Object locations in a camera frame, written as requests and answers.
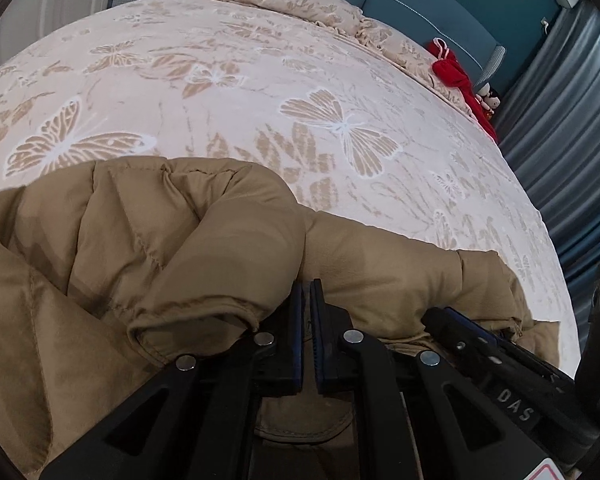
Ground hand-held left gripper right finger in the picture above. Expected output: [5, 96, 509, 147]
[309, 279, 531, 480]

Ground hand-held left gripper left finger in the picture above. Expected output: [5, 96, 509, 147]
[40, 280, 305, 480]

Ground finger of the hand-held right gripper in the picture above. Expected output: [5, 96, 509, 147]
[422, 306, 576, 396]

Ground tan quilted coat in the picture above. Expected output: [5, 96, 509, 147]
[0, 156, 548, 480]

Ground blue-grey curtain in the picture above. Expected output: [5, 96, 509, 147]
[495, 0, 600, 281]

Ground red garment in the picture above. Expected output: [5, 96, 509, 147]
[426, 37, 500, 142]

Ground butterfly print bedspread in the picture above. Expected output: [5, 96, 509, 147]
[0, 0, 583, 381]

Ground butterfly print pillows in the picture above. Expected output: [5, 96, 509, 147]
[190, 0, 508, 96]

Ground white panelled wardrobe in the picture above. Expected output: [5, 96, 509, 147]
[0, 0, 131, 56]

